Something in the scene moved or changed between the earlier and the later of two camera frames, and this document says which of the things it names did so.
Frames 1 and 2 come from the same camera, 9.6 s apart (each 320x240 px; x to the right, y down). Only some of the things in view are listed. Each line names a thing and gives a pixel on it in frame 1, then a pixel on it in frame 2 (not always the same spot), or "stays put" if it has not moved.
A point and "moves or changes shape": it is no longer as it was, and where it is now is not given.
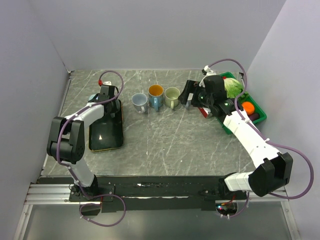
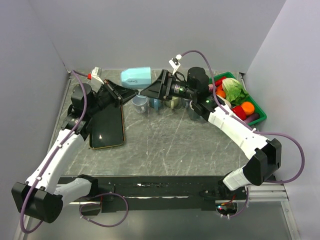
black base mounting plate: (152, 194) stays put
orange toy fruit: (248, 107) stays put
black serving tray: (108, 133) stays put
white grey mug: (139, 100) stays put
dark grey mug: (113, 111) → (193, 116)
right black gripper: (190, 88) → (161, 88)
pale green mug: (171, 94) stays put
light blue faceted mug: (93, 97) moves or changes shape
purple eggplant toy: (254, 116) stays put
